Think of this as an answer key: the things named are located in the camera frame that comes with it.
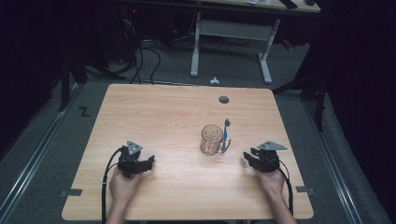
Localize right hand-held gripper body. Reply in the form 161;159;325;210
254;140;289;174

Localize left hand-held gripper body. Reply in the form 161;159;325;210
117;140;145;179

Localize blue toothbrush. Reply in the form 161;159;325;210
220;118;233;154

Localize clear glass mug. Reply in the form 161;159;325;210
199;123;233;157

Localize person's right hand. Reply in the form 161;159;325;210
256;167;286;196

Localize person's left hand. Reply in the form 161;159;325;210
108;167;144;203

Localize grey tape strip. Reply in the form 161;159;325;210
295;185;316;196
59;188;84;198

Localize black tape floor mark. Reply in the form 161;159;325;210
78;105;92;118

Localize black metal stand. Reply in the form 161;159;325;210
272;69;329;132
58;50;127;113

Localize white-framed wooden desk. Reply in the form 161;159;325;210
190;0;322;85

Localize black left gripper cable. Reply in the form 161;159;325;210
100;147;124;224

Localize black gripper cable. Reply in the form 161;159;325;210
100;147;124;224
277;159;295;217

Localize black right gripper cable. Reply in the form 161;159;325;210
277;159;295;217

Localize metal floor rail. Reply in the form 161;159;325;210
0;83;82;217
303;100;364;224

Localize black floor cables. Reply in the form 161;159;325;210
118;18;163;86

